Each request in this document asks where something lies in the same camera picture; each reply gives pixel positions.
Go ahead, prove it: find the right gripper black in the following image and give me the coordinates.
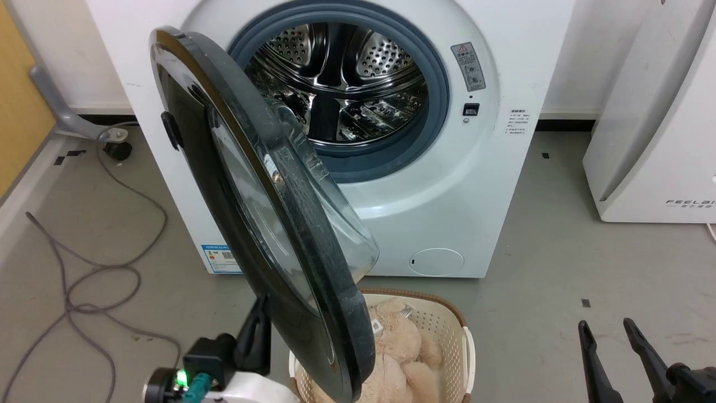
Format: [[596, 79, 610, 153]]
[[577, 317, 716, 403]]

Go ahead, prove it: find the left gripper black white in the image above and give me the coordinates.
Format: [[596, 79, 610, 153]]
[[144, 294, 300, 403]]

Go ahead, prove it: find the black round washing machine door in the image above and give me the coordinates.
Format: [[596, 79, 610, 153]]
[[149, 26, 380, 403]]

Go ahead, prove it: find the white front-load washing machine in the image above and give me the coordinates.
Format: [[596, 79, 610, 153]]
[[86, 0, 577, 279]]

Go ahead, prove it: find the steel washing machine drum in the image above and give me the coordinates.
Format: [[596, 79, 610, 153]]
[[244, 22, 430, 147]]

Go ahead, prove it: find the grey rubber door gasket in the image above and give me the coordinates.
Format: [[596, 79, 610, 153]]
[[227, 0, 450, 184]]

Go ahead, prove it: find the blue energy label sticker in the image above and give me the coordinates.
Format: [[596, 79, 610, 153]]
[[201, 243, 243, 274]]

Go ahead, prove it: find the beige plush teddy bear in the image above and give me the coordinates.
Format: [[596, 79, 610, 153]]
[[312, 299, 445, 403]]

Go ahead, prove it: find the cream plastic laundry basket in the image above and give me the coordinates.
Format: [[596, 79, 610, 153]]
[[289, 288, 476, 403]]

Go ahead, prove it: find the round white filter cover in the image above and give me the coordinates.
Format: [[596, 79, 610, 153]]
[[408, 247, 465, 277]]

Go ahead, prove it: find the white air purifier appliance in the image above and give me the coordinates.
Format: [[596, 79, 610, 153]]
[[582, 0, 716, 224]]

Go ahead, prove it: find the small text label sticker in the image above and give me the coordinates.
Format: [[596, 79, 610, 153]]
[[505, 108, 527, 137]]

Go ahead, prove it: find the grey warning sticker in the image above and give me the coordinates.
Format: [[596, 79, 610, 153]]
[[451, 41, 487, 92]]

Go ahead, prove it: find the yellow wooden panel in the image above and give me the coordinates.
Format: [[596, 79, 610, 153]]
[[0, 0, 57, 199]]

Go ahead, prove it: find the long grey floor cable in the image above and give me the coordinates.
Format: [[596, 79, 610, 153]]
[[0, 122, 183, 403]]

